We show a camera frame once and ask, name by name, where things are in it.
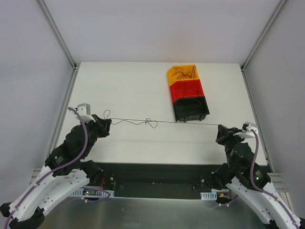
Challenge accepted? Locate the dark thin cable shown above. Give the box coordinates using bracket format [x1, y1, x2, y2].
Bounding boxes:
[102, 109, 221, 129]

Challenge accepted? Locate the dark red cable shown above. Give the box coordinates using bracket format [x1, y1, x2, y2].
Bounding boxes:
[171, 66, 195, 81]

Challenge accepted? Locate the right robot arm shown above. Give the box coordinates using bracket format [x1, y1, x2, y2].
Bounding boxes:
[206, 123, 305, 229]

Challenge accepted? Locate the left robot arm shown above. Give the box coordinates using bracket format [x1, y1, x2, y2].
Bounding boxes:
[0, 115, 112, 229]

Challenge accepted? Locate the black plastic bin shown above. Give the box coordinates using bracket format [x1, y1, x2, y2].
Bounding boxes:
[173, 96, 210, 123]

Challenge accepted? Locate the red plastic bin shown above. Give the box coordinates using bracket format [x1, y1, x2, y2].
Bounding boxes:
[170, 80, 204, 103]

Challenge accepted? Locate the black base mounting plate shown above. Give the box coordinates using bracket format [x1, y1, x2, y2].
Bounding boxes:
[81, 161, 226, 199]

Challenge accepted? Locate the yellow plastic bin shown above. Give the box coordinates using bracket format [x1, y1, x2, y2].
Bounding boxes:
[167, 64, 200, 86]

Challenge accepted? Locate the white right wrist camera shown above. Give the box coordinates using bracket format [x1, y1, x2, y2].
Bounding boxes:
[233, 122, 258, 139]

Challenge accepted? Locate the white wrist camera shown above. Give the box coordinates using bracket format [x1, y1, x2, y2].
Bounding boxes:
[233, 122, 258, 139]
[76, 103, 94, 122]

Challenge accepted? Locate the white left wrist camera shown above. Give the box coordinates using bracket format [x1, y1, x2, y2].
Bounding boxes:
[76, 103, 94, 122]

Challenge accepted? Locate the aluminium rail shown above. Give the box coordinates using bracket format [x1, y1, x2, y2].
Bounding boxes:
[268, 173, 288, 192]

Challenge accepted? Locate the white slotted cable duct right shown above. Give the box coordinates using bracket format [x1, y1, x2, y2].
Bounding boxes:
[200, 192, 217, 201]

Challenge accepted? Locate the white slotted cable duct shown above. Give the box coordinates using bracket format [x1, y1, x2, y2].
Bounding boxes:
[200, 192, 217, 201]
[69, 188, 114, 198]

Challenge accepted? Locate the white slotted cable duct left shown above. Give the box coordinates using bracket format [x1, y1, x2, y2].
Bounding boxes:
[69, 188, 114, 198]

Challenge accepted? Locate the right aluminium frame post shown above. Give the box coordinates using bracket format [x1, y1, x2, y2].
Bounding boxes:
[241, 0, 289, 72]

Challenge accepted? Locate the aluminium frame post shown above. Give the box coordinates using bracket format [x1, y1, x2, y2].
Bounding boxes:
[36, 0, 77, 69]
[241, 0, 289, 72]

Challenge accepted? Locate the left aluminium frame post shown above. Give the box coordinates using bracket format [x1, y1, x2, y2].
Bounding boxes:
[36, 0, 77, 69]

